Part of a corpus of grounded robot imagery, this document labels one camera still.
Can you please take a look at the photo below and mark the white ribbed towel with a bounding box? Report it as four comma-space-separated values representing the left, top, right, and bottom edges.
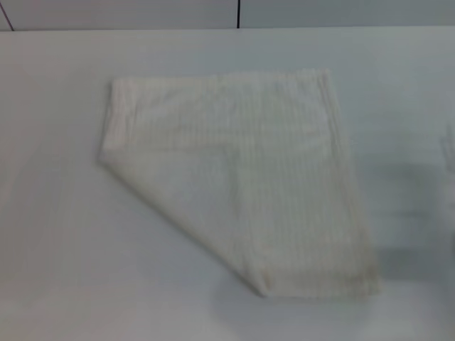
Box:
97, 68, 384, 298

